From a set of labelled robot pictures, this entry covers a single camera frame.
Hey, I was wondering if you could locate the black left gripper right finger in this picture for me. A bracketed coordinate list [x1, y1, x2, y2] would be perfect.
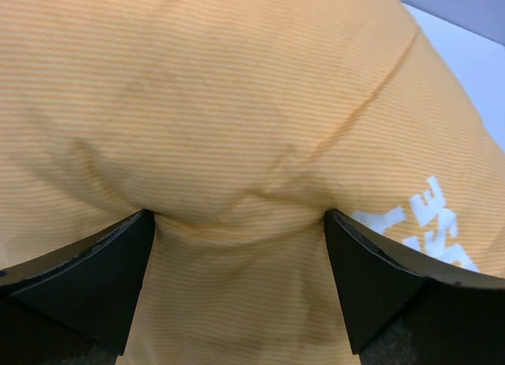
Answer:
[324, 210, 504, 365]

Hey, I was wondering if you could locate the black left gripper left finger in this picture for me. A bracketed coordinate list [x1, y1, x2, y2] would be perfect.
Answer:
[1, 210, 155, 364]

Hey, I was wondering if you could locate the yellow printed pillowcase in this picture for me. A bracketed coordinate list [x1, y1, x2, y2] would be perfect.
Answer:
[1, 0, 504, 364]

